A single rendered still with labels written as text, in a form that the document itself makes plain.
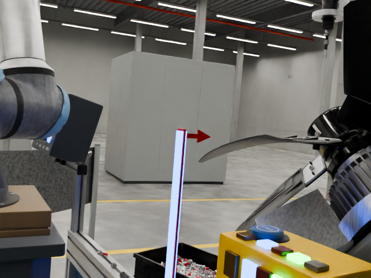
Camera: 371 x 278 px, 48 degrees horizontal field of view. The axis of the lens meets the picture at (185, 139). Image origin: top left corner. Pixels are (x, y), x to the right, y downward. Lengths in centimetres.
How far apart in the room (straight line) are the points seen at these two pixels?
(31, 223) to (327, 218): 56
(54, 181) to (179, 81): 492
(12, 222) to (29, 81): 27
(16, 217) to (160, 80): 657
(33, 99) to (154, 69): 640
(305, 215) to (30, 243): 53
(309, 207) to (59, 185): 205
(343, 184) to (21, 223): 60
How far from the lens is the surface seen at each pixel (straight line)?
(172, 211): 75
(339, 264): 48
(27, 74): 84
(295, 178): 106
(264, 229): 53
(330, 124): 99
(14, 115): 79
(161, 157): 726
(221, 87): 771
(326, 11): 95
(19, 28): 88
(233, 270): 51
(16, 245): 69
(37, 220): 73
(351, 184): 88
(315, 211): 91
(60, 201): 278
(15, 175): 254
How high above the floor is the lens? 121
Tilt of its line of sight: 3 degrees down
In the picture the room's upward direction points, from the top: 5 degrees clockwise
